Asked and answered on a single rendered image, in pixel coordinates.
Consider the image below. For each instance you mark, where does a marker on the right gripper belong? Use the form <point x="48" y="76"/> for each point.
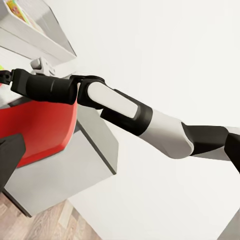
<point x="33" y="86"/>

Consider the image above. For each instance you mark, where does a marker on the toy box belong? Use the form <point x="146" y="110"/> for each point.
<point x="20" y="37"/>

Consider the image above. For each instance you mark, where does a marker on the board game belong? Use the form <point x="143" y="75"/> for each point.
<point x="19" y="12"/>

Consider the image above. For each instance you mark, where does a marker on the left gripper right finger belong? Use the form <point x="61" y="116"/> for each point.
<point x="232" y="149"/>

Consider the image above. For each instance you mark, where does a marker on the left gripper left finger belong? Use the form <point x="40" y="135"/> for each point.
<point x="12" y="149"/>

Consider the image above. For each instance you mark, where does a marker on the swivel chair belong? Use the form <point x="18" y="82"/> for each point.
<point x="47" y="128"/>

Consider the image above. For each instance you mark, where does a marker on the desk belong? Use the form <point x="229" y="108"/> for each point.
<point x="90" y="157"/>

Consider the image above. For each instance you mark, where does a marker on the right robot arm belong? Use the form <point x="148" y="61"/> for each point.
<point x="168" y="134"/>

